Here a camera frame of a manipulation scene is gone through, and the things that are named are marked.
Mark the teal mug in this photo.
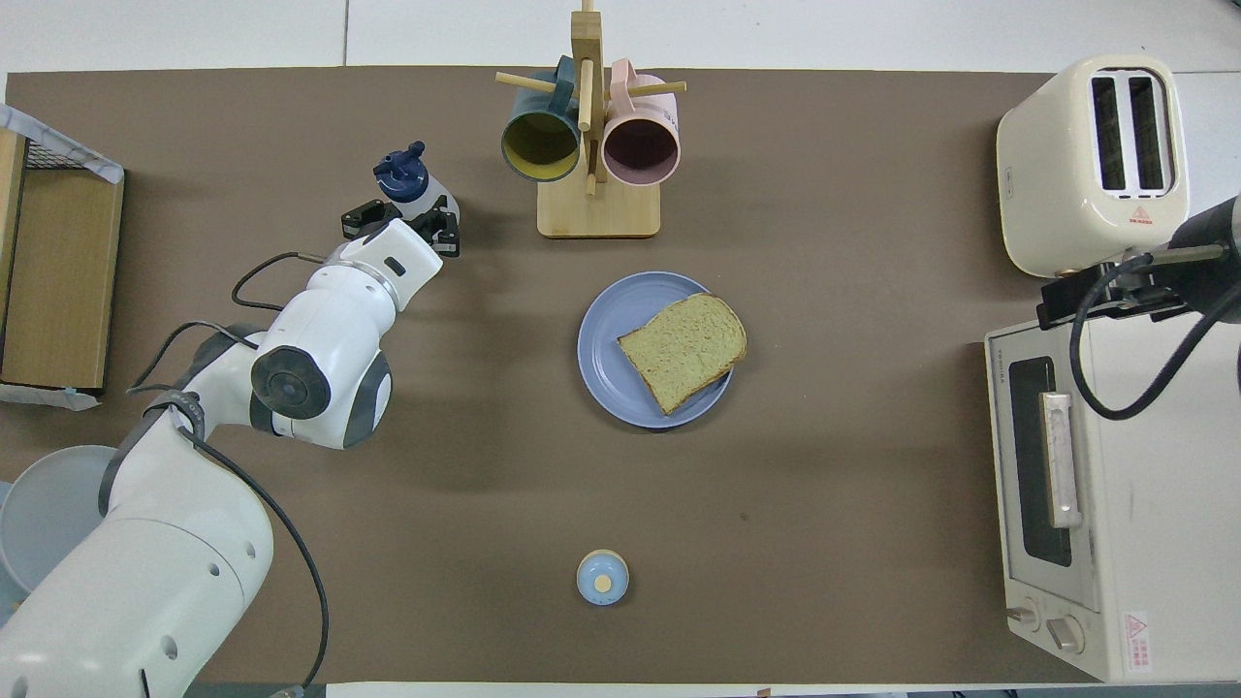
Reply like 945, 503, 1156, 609
500, 55, 583, 183

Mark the brown table mat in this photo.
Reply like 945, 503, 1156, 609
0, 66, 1195, 684

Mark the blue round plate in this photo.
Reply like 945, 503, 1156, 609
578, 270, 735, 430

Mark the toasted bread slice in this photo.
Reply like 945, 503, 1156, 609
618, 293, 748, 416

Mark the pale grey plate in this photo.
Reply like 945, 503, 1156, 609
0, 445, 119, 594

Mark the white toaster oven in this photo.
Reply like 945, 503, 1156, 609
984, 306, 1241, 683

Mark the cream two-slot toaster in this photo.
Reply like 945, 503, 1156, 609
996, 54, 1192, 282

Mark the pink mug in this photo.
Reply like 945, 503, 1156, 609
601, 58, 682, 188

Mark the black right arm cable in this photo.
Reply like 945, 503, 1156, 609
1066, 242, 1241, 422

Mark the blue checkered cloth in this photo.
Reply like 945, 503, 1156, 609
0, 102, 125, 185

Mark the white bottle with navy cap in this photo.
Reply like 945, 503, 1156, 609
373, 141, 457, 226

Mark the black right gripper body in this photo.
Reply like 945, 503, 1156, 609
1167, 193, 1235, 322

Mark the wooden mug tree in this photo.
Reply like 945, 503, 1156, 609
494, 0, 687, 239

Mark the wooden shelf with wire basket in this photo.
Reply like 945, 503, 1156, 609
0, 126, 125, 391

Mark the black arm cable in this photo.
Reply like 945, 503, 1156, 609
1066, 242, 1241, 422
126, 250, 332, 691

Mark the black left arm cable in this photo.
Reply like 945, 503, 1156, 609
126, 250, 332, 691

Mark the pale cloth scrap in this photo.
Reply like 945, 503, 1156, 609
0, 382, 103, 413

